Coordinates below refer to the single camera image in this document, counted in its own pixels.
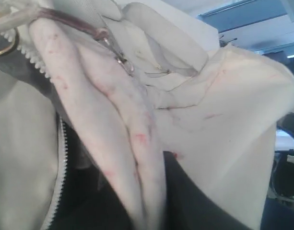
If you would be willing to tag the white fabric duffel bag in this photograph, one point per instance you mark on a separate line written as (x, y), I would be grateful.
(92, 92)

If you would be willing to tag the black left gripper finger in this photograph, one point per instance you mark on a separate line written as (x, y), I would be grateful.
(189, 208)

